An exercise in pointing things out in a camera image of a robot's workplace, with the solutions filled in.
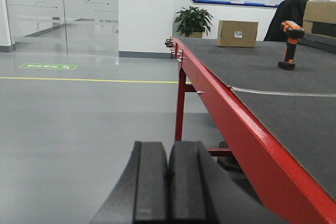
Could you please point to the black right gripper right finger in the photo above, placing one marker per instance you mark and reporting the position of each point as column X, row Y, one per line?
column 202, row 192

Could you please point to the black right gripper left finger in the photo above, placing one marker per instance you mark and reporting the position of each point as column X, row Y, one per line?
column 140, row 195

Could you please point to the small brown cardboard package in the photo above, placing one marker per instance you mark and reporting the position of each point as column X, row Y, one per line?
column 232, row 33

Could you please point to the orange black barcode scanner gun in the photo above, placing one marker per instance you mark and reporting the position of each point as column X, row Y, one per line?
column 293, row 31

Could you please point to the large cardboard box with slot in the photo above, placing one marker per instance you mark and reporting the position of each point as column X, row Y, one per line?
column 319, row 18

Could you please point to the green potted plant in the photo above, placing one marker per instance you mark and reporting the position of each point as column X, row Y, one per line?
column 193, row 20

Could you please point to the green floor sign sticker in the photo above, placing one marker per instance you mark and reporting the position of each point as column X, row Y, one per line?
column 49, row 66

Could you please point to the glass partition door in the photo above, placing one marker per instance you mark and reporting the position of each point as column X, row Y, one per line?
column 88, row 27

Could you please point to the red metal conveyor frame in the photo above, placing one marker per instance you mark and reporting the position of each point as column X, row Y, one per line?
column 279, row 124

